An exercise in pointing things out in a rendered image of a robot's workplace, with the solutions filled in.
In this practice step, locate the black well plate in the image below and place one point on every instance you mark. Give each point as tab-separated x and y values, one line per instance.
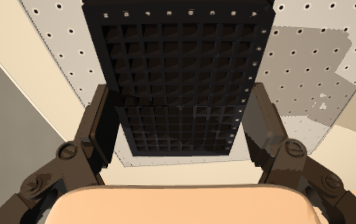
169	107

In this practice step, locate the white perforated base plate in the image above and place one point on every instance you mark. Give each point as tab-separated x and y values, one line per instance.
308	68

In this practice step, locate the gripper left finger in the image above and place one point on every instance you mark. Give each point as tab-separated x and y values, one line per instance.
78	163

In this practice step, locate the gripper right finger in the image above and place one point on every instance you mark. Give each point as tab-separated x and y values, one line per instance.
270	148

